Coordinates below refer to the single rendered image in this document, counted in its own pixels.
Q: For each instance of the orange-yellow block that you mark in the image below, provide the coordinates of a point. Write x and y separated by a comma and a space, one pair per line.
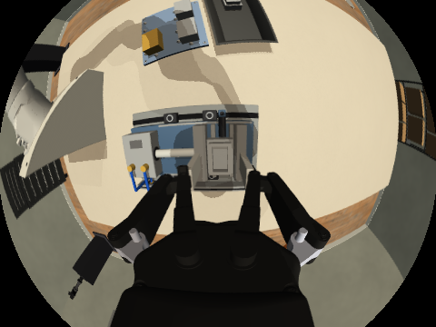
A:
152, 42

